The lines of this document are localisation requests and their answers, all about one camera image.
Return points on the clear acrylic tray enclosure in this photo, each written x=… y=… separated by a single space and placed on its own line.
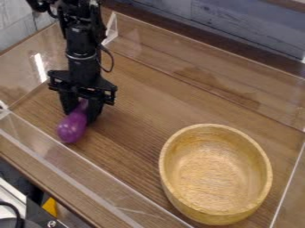
x=176 y=82

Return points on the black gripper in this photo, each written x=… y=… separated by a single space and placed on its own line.
x=82 y=82

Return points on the black and yellow device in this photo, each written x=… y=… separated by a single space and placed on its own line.
x=21 y=212

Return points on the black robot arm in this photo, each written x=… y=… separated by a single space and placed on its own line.
x=83 y=30

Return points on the clear acrylic corner bracket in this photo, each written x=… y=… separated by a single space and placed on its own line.
x=112 y=32

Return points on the brown wooden bowl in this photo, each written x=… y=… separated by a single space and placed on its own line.
x=216 y=173

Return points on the purple toy eggplant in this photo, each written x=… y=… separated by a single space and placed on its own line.
x=73 y=125

